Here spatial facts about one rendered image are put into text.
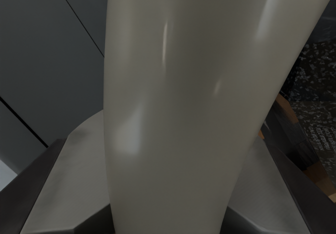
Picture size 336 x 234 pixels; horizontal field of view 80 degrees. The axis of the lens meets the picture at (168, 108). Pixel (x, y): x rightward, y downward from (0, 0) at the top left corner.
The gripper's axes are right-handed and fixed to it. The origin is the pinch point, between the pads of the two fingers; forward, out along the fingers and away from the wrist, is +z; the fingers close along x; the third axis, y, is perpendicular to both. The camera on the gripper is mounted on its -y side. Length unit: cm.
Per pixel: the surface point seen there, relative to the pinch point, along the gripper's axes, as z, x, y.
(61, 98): 22.8, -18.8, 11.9
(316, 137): 24.8, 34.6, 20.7
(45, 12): 37.7, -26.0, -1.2
